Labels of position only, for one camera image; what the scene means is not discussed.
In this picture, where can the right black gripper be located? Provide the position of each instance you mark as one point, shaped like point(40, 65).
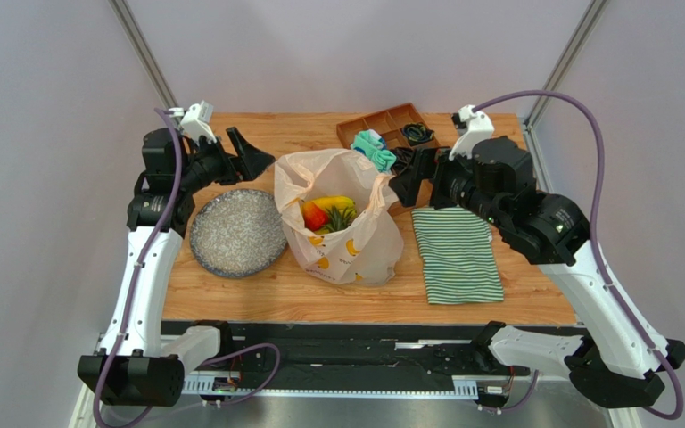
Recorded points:
point(436, 180)

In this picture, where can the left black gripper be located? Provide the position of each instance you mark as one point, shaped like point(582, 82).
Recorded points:
point(246, 166)

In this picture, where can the yellow banana bunch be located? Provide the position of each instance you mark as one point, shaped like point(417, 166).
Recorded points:
point(328, 202)

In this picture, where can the translucent beige plastic bag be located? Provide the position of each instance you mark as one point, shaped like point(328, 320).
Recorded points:
point(367, 251)

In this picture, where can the small pineapple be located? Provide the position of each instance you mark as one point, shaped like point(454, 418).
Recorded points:
point(340, 218)

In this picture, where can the small red orange fruit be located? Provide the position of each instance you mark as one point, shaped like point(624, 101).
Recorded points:
point(314, 217)

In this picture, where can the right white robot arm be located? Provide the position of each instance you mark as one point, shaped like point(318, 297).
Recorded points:
point(617, 362)

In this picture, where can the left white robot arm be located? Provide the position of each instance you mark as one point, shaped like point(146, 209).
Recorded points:
point(146, 279)

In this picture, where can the black yellow sock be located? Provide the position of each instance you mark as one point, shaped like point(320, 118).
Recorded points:
point(417, 133)

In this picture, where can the mint green sock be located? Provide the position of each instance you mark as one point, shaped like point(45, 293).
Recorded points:
point(372, 145)

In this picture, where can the brown compartment tray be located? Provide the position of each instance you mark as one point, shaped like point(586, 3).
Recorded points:
point(387, 123)

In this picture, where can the grey fruit plate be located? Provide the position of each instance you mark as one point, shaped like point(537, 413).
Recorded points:
point(238, 233)

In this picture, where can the green striped cloth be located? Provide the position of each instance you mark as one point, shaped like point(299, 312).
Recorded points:
point(458, 262)

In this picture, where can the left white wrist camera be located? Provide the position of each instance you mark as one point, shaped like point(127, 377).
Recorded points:
point(195, 121)

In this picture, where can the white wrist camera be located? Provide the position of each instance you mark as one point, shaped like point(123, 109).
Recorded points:
point(472, 127)
point(195, 121)

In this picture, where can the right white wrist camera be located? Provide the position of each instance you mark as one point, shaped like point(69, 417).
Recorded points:
point(472, 127)

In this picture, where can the left aluminium frame post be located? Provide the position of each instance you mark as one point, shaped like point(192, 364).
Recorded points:
point(144, 52)

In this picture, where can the aluminium frame post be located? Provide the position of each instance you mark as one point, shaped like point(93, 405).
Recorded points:
point(144, 52)
point(587, 23)

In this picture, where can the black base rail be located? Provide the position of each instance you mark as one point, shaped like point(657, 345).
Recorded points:
point(236, 361)

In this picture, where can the right aluminium frame post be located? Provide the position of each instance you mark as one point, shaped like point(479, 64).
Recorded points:
point(587, 23)

